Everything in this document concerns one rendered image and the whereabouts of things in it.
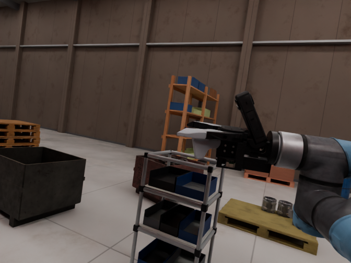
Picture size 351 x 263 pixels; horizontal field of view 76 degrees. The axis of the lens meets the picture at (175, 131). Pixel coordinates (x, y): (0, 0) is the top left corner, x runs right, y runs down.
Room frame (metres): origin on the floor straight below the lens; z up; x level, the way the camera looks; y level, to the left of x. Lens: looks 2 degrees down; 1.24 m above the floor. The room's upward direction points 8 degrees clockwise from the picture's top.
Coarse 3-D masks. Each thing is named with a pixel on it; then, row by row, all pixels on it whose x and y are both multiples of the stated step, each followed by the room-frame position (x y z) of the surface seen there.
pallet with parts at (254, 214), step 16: (224, 208) 3.10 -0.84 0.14; (240, 208) 3.20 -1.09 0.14; (256, 208) 3.30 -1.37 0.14; (272, 208) 3.20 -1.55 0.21; (288, 208) 3.08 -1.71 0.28; (224, 224) 2.89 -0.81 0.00; (256, 224) 2.72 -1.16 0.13; (272, 224) 2.77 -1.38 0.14; (288, 224) 2.85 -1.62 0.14; (272, 240) 2.63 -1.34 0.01; (304, 240) 2.49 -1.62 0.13
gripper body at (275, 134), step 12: (240, 132) 0.45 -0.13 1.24; (276, 132) 0.46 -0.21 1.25; (228, 144) 0.46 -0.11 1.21; (240, 144) 0.45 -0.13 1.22; (252, 144) 0.46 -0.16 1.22; (264, 144) 0.46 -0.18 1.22; (276, 144) 0.44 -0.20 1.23; (216, 156) 0.47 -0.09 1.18; (228, 156) 0.47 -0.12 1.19; (240, 156) 0.45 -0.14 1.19; (252, 156) 0.47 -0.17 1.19; (264, 156) 0.46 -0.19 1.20; (276, 156) 0.44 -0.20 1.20; (228, 168) 0.46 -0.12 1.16; (240, 168) 0.45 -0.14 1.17; (252, 168) 0.46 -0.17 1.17; (264, 168) 0.46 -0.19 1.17
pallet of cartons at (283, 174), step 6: (276, 168) 5.90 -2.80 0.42; (282, 168) 5.86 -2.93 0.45; (246, 174) 6.12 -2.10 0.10; (252, 174) 6.07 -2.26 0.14; (258, 174) 6.02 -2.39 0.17; (264, 174) 5.97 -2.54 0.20; (270, 174) 5.94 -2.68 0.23; (276, 174) 5.89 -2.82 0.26; (282, 174) 5.85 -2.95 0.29; (288, 174) 5.80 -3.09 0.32; (294, 174) 5.76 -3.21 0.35; (258, 180) 6.01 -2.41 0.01; (270, 180) 5.92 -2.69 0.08; (282, 180) 5.83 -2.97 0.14; (288, 180) 5.80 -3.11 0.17; (288, 186) 5.78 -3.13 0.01
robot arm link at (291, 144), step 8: (280, 136) 0.45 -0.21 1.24; (288, 136) 0.44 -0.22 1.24; (296, 136) 0.44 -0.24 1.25; (280, 144) 0.44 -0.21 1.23; (288, 144) 0.43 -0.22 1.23; (296, 144) 0.43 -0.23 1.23; (280, 152) 0.43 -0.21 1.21; (288, 152) 0.43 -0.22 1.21; (296, 152) 0.43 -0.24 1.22; (280, 160) 0.44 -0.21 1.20; (288, 160) 0.43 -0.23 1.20; (296, 160) 0.43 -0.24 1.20; (288, 168) 0.45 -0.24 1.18; (296, 168) 0.44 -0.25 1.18
